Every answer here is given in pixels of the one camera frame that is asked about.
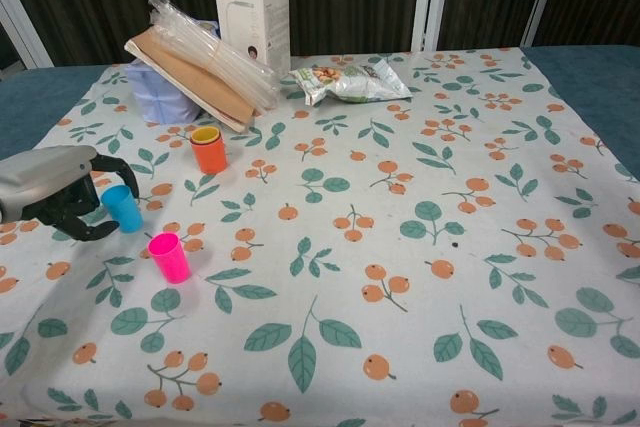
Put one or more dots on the teal table cover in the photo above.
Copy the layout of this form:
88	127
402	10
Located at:
30	97

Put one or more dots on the yellow plastic cup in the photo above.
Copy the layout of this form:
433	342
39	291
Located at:
206	133

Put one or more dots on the pink plastic cup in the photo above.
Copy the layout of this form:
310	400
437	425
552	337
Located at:
171	262

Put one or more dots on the clear bag of straws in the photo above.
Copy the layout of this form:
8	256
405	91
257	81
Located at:
220	59

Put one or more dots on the nut snack bag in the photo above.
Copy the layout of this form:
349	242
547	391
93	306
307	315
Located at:
350	81

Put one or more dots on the pale blue plastic package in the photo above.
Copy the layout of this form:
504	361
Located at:
155	97

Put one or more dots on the brown paper package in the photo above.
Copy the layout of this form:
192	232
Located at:
200	89

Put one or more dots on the light blue plastic cup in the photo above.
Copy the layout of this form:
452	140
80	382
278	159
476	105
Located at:
125	212

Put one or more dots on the orange plastic cup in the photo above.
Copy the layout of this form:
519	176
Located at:
210	159

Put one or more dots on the floral fruit print tablecloth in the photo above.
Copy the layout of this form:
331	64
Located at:
350	247

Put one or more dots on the tall white carton box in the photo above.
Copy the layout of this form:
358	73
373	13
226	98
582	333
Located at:
245	12

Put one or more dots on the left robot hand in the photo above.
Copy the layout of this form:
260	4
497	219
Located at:
40	177

